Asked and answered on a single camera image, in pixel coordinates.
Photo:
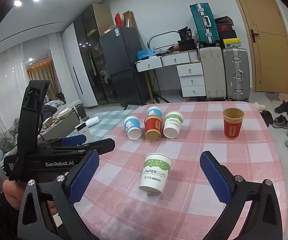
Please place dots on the white wardrobe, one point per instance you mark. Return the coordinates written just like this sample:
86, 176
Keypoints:
71, 62

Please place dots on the red shoe box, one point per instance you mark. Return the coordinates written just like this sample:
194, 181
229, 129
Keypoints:
227, 35

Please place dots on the dark glass display cabinet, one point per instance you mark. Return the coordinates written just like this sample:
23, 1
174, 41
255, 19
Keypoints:
91, 55

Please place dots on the blue white paper cup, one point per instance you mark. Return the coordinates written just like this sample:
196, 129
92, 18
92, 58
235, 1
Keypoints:
132, 127
154, 111

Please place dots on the cardboard box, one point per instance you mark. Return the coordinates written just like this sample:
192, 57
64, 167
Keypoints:
128, 18

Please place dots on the low coffee table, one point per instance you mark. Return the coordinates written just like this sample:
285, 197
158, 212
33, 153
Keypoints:
63, 120

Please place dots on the teal suitcase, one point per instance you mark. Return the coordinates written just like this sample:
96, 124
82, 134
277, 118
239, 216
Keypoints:
204, 25

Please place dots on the person's left hand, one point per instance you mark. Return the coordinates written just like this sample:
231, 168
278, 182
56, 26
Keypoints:
11, 195

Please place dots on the silver suitcase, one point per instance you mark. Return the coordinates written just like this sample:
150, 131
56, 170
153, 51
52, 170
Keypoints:
235, 75

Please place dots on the blue plastic bag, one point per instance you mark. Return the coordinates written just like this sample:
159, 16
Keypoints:
146, 53

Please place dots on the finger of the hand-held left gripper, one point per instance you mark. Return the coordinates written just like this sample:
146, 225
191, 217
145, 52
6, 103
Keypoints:
72, 140
101, 145

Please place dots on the wooden door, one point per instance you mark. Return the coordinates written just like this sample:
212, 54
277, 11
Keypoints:
266, 30

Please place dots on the beige suitcase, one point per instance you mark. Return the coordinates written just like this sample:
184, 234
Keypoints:
212, 75

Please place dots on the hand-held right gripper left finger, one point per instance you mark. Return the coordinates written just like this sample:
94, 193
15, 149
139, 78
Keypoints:
83, 177

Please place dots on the yellow black shoe box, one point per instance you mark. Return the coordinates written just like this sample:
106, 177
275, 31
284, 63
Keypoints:
232, 43

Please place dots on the white sheer curtain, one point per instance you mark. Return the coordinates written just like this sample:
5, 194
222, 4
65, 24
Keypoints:
6, 87

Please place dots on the pink checked tablecloth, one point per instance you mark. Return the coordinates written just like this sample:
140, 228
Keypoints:
196, 212

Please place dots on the red paper cup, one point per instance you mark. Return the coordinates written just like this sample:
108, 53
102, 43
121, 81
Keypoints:
233, 126
153, 128

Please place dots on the beige slipper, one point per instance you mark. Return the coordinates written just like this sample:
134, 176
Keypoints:
259, 106

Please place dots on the black bag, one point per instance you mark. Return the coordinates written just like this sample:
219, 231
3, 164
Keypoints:
186, 45

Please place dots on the white drawer unit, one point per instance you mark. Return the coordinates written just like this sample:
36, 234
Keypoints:
191, 80

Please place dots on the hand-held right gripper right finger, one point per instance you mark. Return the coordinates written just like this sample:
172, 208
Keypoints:
216, 180

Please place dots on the white paper roll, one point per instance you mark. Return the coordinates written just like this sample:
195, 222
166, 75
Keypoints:
93, 121

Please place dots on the green checked cloth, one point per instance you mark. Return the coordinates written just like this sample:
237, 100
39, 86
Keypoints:
103, 123

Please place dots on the white green-leaf paper cup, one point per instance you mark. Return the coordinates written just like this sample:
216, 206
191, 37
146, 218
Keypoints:
155, 175
173, 125

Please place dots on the dark grey refrigerator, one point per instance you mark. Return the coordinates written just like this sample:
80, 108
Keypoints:
124, 62

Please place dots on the white desk with drawers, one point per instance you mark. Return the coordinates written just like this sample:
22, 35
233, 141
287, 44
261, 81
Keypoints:
169, 58

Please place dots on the golden curtain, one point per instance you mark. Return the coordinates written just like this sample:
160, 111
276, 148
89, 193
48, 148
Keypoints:
42, 77

